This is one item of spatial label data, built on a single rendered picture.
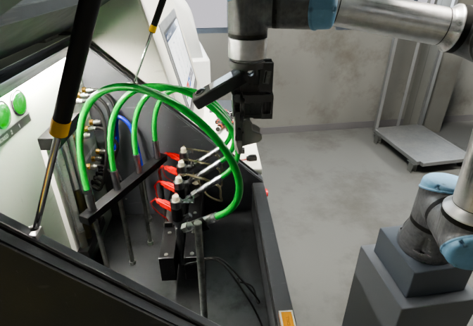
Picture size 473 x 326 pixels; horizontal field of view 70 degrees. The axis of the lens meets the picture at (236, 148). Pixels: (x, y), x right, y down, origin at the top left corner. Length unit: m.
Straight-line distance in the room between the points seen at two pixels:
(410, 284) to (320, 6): 0.77
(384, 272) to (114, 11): 1.09
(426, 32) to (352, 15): 0.15
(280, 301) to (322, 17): 0.60
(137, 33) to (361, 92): 3.11
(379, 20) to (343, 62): 2.91
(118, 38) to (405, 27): 0.73
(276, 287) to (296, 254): 1.42
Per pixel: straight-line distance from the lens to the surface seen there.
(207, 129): 0.58
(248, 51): 0.65
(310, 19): 0.64
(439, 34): 0.82
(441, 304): 1.16
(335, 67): 3.66
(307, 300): 2.06
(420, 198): 1.03
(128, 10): 1.04
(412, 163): 3.32
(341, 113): 3.87
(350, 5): 0.77
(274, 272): 0.89
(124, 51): 1.07
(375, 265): 1.18
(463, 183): 0.86
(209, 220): 0.69
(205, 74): 2.40
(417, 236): 1.07
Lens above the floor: 1.61
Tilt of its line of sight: 29 degrees down
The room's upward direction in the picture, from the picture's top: straight up
